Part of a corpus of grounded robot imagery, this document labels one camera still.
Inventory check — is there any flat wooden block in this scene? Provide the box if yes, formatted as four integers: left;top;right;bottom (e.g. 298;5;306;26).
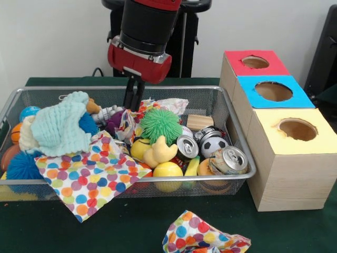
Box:
186;114;215;131

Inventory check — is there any black panel stand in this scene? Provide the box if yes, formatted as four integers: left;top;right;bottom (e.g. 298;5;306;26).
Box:
304;4;337;101

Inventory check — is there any small open silver can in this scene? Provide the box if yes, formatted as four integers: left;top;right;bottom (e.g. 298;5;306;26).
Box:
176;135;200;161

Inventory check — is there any colourful patterned cloth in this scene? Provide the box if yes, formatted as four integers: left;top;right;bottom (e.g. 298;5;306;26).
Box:
162;211;252;253

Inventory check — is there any polka dot cloth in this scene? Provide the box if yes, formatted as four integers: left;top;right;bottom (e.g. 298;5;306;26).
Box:
34;131;153;223

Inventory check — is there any shallow clear mesh bin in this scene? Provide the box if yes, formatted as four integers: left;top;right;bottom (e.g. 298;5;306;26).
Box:
0;85;257;202

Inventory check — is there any dark green table cloth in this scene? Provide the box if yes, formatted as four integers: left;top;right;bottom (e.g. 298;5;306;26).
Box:
0;76;337;253
315;83;337;104

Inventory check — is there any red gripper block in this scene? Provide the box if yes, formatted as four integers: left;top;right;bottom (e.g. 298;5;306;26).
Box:
107;37;173;112

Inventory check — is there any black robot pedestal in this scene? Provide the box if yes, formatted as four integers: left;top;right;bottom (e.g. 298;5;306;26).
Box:
102;0;212;79

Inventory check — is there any crushed silver drink can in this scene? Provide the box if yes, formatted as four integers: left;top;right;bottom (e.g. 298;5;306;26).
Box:
208;146;249;176

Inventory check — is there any mint green knitted cloth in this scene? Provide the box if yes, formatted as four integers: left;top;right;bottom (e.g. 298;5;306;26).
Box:
31;91;93;157

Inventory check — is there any plain yellow ball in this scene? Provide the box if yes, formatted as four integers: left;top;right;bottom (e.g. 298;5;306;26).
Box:
153;162;184;193

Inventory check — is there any green spiky rubber ball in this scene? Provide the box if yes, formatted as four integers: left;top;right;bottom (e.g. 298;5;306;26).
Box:
140;108;183;145

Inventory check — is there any wooden box with three holes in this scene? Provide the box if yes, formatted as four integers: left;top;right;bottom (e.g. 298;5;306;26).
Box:
219;50;337;212

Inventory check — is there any black cable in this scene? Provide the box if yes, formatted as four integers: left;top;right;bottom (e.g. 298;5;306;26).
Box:
92;66;112;78

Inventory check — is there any black and white soccer ball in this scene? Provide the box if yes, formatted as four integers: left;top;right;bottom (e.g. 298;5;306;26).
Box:
201;136;230;159

